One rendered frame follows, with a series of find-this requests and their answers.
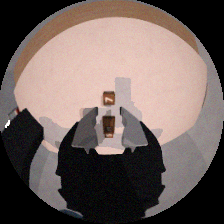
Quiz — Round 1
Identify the brown cube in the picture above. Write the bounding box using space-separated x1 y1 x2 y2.
104 126 114 138
103 91 115 105

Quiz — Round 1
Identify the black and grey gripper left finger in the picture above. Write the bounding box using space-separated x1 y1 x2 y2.
55 107 98 177

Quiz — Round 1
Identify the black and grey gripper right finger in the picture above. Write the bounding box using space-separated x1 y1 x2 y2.
120 106 166 173

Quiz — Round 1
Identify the brown rectangular tray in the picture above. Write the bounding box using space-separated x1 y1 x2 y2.
102 116 115 134

